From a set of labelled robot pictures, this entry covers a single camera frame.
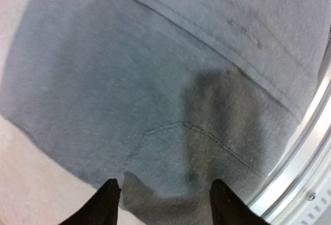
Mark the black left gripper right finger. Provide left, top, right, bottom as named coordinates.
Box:
left=209, top=179, right=266, bottom=225

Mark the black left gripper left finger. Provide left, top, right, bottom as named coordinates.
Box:
left=60, top=178, right=121, bottom=225

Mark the grey button-up shirt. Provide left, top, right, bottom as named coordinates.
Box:
left=1, top=0, right=330, bottom=224

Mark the aluminium front rail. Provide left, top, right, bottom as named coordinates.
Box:
left=249, top=67, right=330, bottom=224

